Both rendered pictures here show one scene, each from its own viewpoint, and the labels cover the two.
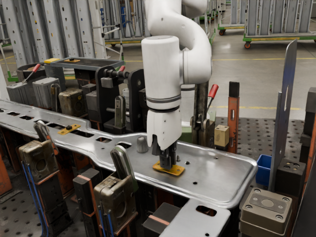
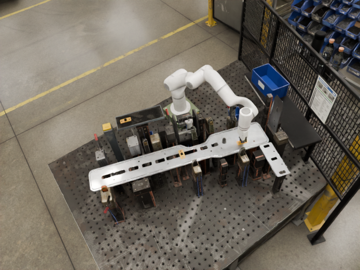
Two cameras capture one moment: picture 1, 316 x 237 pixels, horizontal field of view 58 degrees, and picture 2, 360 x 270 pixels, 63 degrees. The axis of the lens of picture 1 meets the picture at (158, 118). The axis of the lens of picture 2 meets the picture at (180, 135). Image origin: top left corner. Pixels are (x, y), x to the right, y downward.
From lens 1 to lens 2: 1.87 m
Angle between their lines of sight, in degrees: 44
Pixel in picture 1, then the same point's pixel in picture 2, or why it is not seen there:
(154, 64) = (248, 119)
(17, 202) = (166, 200)
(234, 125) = not seen: hidden behind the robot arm
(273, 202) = (282, 134)
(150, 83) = (246, 125)
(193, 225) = (269, 151)
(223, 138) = not seen: hidden behind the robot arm
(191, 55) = (254, 110)
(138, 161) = (230, 147)
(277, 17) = not seen: outside the picture
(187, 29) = (244, 101)
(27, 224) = (186, 200)
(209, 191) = (260, 140)
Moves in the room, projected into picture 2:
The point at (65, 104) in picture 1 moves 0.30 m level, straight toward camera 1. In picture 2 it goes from (157, 145) to (195, 154)
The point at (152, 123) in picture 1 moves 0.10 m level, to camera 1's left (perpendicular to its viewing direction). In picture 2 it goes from (245, 134) to (238, 143)
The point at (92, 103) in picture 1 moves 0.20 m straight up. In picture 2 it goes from (172, 136) to (169, 119)
